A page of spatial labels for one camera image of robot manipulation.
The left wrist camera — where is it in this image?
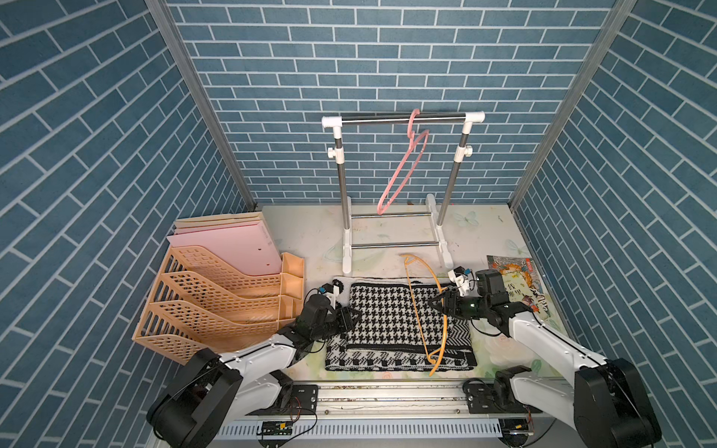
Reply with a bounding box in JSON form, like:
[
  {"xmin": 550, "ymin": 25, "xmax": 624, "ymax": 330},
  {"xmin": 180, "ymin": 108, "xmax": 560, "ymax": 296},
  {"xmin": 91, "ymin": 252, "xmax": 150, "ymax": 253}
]
[{"xmin": 319, "ymin": 279, "xmax": 344, "ymax": 307}]

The orange plastic file organizer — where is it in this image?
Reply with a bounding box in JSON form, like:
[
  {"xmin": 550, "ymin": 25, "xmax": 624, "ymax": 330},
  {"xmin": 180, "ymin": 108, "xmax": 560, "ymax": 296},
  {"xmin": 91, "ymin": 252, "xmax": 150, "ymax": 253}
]
[{"xmin": 133, "ymin": 246, "xmax": 305, "ymax": 364}]

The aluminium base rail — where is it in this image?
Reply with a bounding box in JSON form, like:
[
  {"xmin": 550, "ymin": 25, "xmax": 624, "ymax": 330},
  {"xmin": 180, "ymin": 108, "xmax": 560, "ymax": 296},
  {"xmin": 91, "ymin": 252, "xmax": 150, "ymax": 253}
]
[{"xmin": 205, "ymin": 380, "xmax": 556, "ymax": 447}]

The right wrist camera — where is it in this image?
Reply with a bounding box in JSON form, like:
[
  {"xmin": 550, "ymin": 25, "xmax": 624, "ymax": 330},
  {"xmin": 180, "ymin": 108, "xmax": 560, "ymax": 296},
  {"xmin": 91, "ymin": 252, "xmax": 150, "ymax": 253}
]
[{"xmin": 448, "ymin": 266, "xmax": 476, "ymax": 297}]

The green circuit board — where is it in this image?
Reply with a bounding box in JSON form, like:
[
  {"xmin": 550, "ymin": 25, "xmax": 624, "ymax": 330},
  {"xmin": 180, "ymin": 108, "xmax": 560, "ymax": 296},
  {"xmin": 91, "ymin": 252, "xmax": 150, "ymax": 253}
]
[{"xmin": 258, "ymin": 421, "xmax": 294, "ymax": 439}]

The orange clothes hanger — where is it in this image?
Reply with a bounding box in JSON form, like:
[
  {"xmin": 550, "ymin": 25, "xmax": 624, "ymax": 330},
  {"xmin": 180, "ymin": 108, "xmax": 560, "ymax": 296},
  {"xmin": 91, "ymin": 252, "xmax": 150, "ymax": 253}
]
[{"xmin": 401, "ymin": 253, "xmax": 450, "ymax": 376}]

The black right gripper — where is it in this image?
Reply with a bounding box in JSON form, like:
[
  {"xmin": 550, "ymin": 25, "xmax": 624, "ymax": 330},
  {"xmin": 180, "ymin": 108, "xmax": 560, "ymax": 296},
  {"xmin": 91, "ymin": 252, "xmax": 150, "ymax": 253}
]
[{"xmin": 428, "ymin": 289, "xmax": 488, "ymax": 319}]

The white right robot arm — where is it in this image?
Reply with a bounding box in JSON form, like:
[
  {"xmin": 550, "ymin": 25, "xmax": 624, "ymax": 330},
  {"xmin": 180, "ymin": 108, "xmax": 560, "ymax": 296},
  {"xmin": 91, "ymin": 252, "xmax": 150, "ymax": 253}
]
[{"xmin": 429, "ymin": 269, "xmax": 662, "ymax": 447}]

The right aluminium corner post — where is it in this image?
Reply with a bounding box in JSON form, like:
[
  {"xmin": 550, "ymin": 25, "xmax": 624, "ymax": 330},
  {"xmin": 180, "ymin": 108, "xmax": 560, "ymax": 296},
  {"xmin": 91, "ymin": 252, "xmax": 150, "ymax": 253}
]
[{"xmin": 509, "ymin": 0, "xmax": 637, "ymax": 213}]

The white steel clothes rack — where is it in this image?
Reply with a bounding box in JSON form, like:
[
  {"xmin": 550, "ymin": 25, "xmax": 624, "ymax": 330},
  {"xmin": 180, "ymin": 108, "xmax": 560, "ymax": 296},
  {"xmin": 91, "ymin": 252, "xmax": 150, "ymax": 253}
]
[{"xmin": 321, "ymin": 109, "xmax": 487, "ymax": 276}]

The aluminium corner post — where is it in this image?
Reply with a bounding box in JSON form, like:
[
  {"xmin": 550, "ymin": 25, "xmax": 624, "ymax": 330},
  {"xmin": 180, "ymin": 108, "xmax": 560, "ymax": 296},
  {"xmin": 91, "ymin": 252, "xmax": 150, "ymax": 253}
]
[
  {"xmin": 146, "ymin": 0, "xmax": 258, "ymax": 211},
  {"xmin": 509, "ymin": 0, "xmax": 637, "ymax": 213}
]

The smiley plaid black white scarf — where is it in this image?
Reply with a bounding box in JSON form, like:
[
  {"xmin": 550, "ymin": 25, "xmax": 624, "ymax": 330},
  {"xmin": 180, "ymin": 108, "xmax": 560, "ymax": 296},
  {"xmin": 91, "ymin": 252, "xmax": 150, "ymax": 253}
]
[{"xmin": 324, "ymin": 276, "xmax": 478, "ymax": 373}]

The pink clothes hanger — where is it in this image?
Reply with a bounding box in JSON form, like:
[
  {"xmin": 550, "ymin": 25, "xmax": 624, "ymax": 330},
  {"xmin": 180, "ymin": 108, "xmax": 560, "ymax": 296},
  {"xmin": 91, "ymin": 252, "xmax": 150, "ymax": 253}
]
[{"xmin": 376, "ymin": 109, "xmax": 429, "ymax": 216}]

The houndstooth black white scarf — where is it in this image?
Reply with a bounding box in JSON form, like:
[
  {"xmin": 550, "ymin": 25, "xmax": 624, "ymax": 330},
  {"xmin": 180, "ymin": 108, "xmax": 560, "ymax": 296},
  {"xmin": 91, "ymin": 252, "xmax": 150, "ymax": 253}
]
[{"xmin": 340, "ymin": 282, "xmax": 472, "ymax": 353}]

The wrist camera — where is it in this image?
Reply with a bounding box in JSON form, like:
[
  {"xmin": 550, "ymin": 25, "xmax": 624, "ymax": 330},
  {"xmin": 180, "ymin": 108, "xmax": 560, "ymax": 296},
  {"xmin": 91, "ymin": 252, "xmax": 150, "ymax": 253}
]
[
  {"xmin": 448, "ymin": 266, "xmax": 476, "ymax": 297},
  {"xmin": 319, "ymin": 279, "xmax": 344, "ymax": 307}
]

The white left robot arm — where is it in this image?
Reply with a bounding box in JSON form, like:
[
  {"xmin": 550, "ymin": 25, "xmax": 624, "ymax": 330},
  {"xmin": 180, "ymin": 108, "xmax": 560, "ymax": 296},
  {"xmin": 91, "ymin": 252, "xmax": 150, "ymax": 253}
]
[{"xmin": 147, "ymin": 294, "xmax": 361, "ymax": 447}]

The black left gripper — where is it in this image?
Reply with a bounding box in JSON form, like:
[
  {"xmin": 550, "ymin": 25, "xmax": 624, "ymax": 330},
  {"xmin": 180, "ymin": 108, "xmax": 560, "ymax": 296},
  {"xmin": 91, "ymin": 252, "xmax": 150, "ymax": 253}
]
[{"xmin": 308, "ymin": 306, "xmax": 363, "ymax": 342}]

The colourful picture book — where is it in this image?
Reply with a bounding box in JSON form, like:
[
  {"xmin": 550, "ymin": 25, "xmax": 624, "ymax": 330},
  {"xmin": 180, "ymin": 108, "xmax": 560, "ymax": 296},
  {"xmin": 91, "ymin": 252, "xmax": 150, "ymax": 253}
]
[{"xmin": 487, "ymin": 255, "xmax": 556, "ymax": 320}]

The left aluminium corner post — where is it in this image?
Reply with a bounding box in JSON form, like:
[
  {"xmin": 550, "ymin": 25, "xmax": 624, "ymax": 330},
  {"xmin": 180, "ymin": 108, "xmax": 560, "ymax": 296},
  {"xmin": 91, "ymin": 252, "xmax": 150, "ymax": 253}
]
[{"xmin": 146, "ymin": 0, "xmax": 258, "ymax": 211}]

